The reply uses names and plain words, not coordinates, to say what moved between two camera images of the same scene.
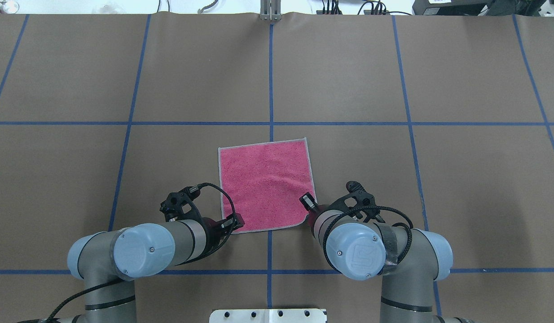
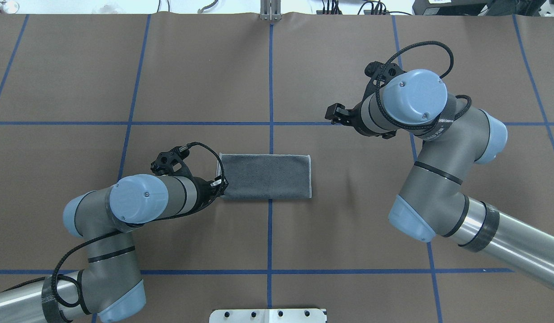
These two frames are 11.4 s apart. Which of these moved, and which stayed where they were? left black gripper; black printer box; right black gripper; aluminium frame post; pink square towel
Moved: pink square towel; right black gripper; left black gripper
Stayed: aluminium frame post; black printer box
